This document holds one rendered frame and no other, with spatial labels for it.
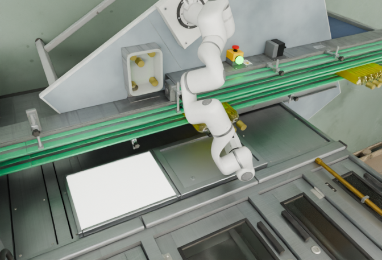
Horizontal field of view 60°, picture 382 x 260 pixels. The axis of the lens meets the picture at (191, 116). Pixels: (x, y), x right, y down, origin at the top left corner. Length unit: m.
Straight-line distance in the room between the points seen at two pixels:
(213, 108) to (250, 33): 0.89
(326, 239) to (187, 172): 0.64
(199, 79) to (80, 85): 0.67
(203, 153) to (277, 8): 0.93
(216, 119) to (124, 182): 0.57
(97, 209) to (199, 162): 0.51
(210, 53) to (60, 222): 0.88
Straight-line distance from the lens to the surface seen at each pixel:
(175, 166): 1.57
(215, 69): 1.13
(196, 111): 1.15
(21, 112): 2.17
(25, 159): 1.61
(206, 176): 1.53
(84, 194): 1.50
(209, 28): 1.24
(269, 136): 1.88
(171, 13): 1.58
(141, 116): 1.61
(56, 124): 1.61
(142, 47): 1.60
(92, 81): 1.63
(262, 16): 1.96
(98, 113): 1.63
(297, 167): 1.69
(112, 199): 1.45
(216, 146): 1.23
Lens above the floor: 2.18
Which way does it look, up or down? 46 degrees down
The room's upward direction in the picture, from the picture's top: 138 degrees clockwise
